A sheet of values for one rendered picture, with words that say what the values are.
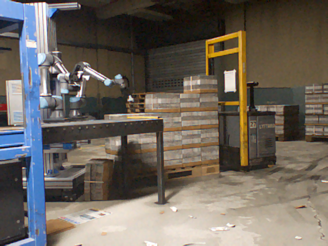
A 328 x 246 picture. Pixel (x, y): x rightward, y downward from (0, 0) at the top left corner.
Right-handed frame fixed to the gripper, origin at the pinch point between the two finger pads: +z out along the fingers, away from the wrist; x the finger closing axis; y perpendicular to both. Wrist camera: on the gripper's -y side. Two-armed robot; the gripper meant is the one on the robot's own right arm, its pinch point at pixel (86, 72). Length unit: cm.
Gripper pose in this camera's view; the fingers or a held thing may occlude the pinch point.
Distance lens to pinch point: 332.3
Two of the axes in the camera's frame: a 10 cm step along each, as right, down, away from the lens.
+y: -0.5, 10.0, -0.6
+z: 8.4, 0.1, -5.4
